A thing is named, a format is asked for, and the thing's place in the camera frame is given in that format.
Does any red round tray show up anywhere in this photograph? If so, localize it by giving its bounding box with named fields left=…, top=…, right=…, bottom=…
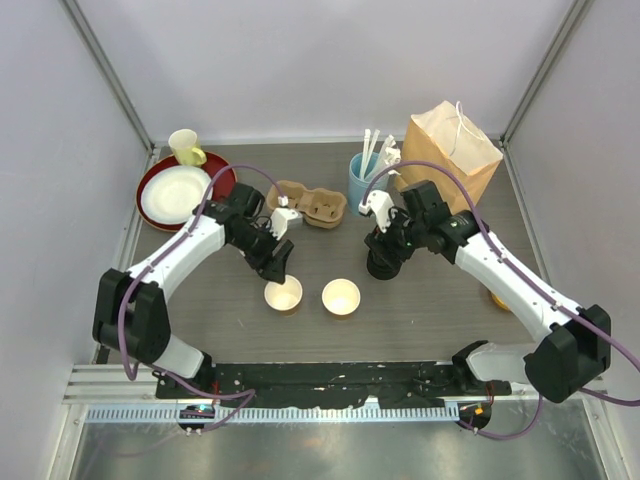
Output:
left=134, top=150, right=239, bottom=234

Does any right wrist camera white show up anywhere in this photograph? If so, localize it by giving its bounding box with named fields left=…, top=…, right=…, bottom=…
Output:
left=358, top=190, right=394, bottom=233

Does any aluminium front rail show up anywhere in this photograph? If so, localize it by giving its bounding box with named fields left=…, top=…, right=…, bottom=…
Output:
left=62, top=358, right=611, bottom=426

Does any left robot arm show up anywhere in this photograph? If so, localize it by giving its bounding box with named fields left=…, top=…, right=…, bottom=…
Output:
left=92, top=183, right=302, bottom=399

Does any white paper plate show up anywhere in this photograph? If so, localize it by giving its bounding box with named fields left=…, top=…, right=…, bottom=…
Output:
left=140, top=166, right=210, bottom=225

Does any paper cup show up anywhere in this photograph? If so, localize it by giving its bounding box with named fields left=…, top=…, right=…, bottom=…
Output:
left=264, top=274, right=304, bottom=315
left=321, top=278, right=361, bottom=318

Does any blue straw holder cup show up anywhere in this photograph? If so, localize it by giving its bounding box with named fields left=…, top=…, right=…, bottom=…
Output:
left=346, top=152, right=389, bottom=215

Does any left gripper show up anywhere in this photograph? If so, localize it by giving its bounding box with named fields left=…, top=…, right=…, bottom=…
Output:
left=229, top=221, right=293, bottom=284

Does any orange bowl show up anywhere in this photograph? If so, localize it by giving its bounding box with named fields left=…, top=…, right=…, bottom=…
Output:
left=489, top=291, right=511, bottom=312

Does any stack of black lids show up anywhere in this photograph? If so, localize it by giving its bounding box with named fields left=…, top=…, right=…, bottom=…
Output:
left=366, top=251, right=402, bottom=281

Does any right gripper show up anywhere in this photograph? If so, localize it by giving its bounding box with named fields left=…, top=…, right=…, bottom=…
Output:
left=365, top=203, right=427, bottom=272

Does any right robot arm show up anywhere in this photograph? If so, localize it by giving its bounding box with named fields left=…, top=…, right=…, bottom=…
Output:
left=358, top=181, right=611, bottom=403

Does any cardboard cup carrier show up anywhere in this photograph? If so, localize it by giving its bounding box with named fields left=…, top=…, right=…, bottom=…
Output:
left=278, top=180, right=347, bottom=230

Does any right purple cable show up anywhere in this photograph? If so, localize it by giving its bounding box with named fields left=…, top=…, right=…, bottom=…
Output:
left=367, top=159, right=640, bottom=441

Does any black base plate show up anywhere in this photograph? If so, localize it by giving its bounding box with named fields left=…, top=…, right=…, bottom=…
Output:
left=154, top=360, right=512, bottom=409

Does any yellow mug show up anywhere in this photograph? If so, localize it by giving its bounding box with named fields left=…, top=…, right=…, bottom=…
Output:
left=168, top=128, right=207, bottom=167

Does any brown paper bag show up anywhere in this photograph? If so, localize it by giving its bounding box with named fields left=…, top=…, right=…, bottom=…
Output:
left=394, top=100, right=503, bottom=214

